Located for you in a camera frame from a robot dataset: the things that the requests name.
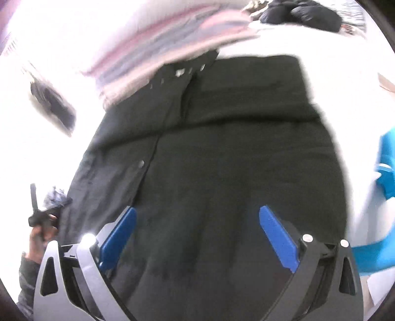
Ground large black coat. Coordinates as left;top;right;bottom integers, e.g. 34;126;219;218
43;55;352;321

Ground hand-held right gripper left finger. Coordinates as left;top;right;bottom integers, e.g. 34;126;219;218
33;207;138;321

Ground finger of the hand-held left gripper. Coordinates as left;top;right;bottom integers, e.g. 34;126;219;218
30;183;39;217

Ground person's left hand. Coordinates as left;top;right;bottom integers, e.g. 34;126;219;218
25;216;59;264

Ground brown cardboard piece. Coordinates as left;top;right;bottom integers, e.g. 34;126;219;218
378;73;395;92

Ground person's left forearm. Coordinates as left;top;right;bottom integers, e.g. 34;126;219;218
15;251;47;314

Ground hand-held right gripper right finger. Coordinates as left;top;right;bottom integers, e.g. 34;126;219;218
256;205;365;321

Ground blue plastic object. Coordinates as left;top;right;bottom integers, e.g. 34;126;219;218
352;128;395;274

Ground black puffer jacket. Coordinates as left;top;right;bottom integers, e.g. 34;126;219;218
259;0;343;32

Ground pink folded blanket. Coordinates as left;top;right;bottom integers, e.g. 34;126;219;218
102;12;250;71

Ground dark hanging clothes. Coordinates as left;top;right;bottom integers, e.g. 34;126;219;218
29;77;78;136

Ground grey folded blanket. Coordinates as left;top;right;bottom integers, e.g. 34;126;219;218
93;21;257;90

